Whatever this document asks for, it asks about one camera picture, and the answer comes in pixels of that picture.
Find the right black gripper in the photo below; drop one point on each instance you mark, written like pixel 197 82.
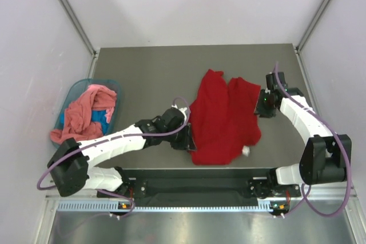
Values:
pixel 260 110

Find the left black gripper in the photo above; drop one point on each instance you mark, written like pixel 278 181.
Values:
pixel 187 142

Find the red t shirt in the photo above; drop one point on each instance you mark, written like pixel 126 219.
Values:
pixel 223 119

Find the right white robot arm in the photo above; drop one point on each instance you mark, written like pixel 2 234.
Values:
pixel 325 156

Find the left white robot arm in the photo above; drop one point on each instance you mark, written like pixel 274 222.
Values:
pixel 75 164

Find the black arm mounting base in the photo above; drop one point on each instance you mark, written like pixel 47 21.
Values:
pixel 200 187

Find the pink t shirt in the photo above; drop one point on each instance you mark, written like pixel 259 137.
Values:
pixel 96 97

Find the teal mesh laundry basket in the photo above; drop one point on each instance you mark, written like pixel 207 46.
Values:
pixel 79 87

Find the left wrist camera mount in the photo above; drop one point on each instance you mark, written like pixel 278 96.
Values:
pixel 184 110

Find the slotted cable duct rail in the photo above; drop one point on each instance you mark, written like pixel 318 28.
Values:
pixel 115 206

